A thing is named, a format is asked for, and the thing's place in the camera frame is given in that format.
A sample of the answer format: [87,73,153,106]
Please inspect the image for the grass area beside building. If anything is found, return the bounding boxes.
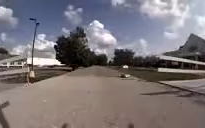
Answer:
[120,67,205,83]

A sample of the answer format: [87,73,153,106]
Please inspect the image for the white vehicle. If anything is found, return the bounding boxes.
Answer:
[121,64,130,70]

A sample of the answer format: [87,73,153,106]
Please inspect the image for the distant dark tree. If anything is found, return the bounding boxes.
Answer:
[0,47,10,56]

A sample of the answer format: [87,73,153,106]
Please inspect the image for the grey concrete path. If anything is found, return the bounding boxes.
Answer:
[0,65,205,128]

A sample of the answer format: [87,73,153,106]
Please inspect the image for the long white building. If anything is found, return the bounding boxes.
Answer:
[0,55,64,69]

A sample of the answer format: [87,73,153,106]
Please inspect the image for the large dark green tree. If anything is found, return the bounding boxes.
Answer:
[53,26,92,71]

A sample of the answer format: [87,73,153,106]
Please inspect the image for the tall street lamp post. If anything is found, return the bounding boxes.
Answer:
[28,17,41,80]

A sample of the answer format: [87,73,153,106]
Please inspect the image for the concrete side path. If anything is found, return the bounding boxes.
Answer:
[158,77,205,98]

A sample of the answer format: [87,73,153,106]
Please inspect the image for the low trees behind large tree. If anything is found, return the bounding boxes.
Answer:
[89,53,109,67]

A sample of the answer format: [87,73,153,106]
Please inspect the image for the building with sloped roof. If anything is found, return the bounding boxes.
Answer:
[155,32,205,75]

